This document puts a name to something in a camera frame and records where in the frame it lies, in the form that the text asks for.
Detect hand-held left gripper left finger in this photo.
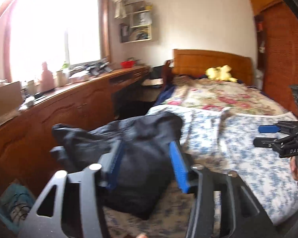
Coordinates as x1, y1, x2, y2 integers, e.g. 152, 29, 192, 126
17, 139, 122, 238

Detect white wall shelf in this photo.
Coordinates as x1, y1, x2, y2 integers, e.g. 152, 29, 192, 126
119, 1, 153, 43

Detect white bottle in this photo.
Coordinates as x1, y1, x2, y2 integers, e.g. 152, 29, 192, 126
56, 69, 69, 86

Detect dark open side shelf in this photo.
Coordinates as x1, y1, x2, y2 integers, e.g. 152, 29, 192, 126
254, 15, 266, 55

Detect pink floral quilt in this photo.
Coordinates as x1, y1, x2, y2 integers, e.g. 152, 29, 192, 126
164, 76, 288, 116

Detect wooden chair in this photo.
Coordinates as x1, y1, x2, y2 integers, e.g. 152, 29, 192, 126
161, 59, 175, 87

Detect long wooden desk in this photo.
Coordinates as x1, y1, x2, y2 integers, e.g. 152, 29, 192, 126
0, 64, 151, 199

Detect wooden bed headboard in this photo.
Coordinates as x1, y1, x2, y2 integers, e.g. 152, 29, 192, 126
172, 49, 254, 86

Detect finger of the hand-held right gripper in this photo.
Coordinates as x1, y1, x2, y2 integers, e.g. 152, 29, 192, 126
258, 125, 282, 134
253, 136, 281, 148

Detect pink bottle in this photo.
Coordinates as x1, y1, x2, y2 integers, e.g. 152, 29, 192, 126
40, 62, 55, 92

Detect teal basket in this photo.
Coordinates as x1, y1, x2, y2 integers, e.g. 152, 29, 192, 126
0, 181, 36, 233

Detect white paper bag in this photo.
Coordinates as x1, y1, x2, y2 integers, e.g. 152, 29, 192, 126
136, 12, 151, 26

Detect blue floral bedspread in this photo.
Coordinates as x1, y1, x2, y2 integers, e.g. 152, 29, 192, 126
99, 104, 298, 238

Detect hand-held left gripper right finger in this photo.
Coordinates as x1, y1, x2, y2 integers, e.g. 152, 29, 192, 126
169, 140, 275, 238

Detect person's right hand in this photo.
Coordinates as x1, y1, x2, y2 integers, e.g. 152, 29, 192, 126
289, 157, 298, 181

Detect window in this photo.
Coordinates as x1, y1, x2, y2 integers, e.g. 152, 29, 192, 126
0, 0, 110, 85

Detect black devices on desk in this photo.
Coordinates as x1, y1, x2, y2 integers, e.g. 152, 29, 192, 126
86, 61, 112, 76

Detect tied beige curtain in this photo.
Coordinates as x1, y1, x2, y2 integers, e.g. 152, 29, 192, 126
112, 0, 130, 19

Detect yellow plush toy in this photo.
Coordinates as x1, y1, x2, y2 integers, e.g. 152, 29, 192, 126
205, 65, 238, 83

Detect row of books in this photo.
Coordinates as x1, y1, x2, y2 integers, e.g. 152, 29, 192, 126
120, 23, 149, 42

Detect white paper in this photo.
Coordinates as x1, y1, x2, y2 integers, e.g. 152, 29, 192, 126
142, 78, 163, 87

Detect wooden slatted wardrobe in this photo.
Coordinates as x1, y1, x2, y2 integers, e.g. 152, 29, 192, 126
248, 0, 298, 116

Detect black jacket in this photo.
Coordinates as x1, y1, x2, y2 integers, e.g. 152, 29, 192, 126
97, 111, 184, 220

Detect cardboard box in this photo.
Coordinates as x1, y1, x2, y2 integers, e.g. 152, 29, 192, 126
0, 81, 24, 122

